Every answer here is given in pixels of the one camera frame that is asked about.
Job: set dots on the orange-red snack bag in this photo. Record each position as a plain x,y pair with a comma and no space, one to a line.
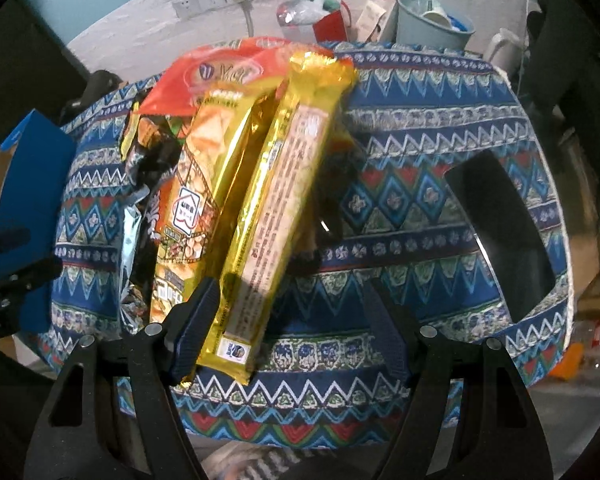
215,70

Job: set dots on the white kettle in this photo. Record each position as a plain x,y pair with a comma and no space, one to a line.
500,50

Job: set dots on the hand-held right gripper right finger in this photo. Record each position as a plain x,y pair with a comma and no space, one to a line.
387,330

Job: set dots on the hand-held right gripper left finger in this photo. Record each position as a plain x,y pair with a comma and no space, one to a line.
200,320

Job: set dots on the silver snack packet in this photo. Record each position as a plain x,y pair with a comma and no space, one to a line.
132,260

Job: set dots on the orange black snack packet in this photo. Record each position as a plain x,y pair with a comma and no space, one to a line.
150,155

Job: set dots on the long gold snack packet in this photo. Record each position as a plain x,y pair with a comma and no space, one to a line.
285,185

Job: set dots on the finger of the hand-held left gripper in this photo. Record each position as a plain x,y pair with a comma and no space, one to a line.
5,242
25,275

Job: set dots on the light blue bucket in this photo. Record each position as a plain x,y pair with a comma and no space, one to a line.
425,30

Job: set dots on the clear plastic bag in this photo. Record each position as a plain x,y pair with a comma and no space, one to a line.
300,12

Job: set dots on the striped packaging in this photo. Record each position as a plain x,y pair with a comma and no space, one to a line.
280,462

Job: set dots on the dark furniture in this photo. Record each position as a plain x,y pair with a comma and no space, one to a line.
570,20

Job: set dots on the blue patterned cloth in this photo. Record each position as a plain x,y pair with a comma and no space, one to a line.
405,135

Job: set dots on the gold orange snack packet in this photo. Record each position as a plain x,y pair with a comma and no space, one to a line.
200,185

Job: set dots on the dark cabinet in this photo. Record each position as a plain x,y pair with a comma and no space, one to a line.
20,75

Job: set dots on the red paper bag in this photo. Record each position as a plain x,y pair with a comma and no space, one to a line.
332,25

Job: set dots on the dark rounded object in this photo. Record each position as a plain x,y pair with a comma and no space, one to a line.
92,92

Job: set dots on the beige carton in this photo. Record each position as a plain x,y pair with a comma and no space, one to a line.
375,12

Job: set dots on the blue cardboard box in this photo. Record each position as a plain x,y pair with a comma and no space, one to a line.
35,185

